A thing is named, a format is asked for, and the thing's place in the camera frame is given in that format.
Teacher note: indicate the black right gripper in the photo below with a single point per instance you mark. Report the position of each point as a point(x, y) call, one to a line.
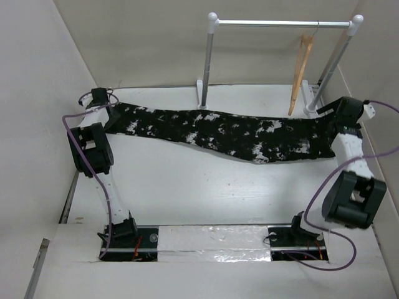
point(333, 106)

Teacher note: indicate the wooden clothes hanger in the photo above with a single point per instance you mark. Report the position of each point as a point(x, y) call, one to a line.
point(306, 45)

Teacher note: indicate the black white patterned trousers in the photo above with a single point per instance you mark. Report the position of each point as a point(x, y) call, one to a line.
point(257, 139)

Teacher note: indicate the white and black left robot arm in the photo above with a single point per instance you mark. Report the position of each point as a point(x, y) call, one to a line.
point(93, 157)

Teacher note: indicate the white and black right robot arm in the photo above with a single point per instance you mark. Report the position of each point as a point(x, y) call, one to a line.
point(356, 194)

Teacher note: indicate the silver foil tape strip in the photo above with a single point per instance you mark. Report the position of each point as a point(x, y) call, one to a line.
point(213, 243)

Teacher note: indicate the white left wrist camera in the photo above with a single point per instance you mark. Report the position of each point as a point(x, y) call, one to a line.
point(85, 100)

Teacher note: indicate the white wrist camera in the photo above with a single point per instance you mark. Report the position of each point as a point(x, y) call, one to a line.
point(368, 111)
point(85, 100)

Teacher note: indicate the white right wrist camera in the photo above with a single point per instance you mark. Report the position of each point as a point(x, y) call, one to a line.
point(368, 111)

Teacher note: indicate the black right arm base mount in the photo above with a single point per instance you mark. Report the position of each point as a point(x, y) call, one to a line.
point(284, 246)

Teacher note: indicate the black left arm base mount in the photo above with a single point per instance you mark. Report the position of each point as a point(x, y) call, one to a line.
point(130, 248)

